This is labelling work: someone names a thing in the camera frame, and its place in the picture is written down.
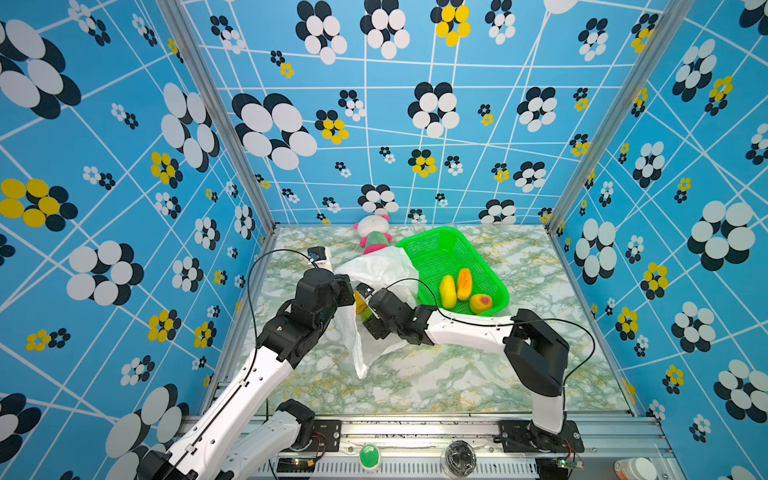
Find white plastic bag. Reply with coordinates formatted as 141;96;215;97
334;247;419;379

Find yellow lemon fruit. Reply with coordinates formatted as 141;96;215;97
439;275;458;310

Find yellow red peach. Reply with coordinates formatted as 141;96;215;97
469;294;493;315

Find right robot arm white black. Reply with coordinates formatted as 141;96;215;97
367;288;570;435

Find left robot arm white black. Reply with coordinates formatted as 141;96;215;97
137;268;355;479

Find small yellow fruit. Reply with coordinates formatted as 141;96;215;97
354;291;371;321

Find green plastic mesh basket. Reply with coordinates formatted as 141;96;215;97
396;226;510;317

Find pink white plush toy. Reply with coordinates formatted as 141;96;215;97
353;214;392;255

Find green push button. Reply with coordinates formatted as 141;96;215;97
359;444;382;472

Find round silver knob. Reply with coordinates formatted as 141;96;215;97
441;440;477;479

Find white orange container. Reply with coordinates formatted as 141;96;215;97
614;457;658;480

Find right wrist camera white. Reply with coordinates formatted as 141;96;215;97
354;283;374;319

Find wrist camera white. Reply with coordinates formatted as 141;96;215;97
354;283;374;319
307;246;333;271

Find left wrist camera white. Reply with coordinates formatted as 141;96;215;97
307;246;333;271

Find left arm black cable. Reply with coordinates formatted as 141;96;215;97
247;248;314;421

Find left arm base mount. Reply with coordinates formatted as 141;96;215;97
271;399;342;454

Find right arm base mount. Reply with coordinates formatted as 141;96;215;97
493;420;585;454

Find aluminium front rail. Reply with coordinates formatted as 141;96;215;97
246;413;685;479

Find aluminium frame post left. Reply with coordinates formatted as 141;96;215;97
158;0;276;236

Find aluminium frame post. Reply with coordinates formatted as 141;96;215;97
158;0;276;236
546;0;695;236

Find aluminium frame post right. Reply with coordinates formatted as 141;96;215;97
546;0;695;236

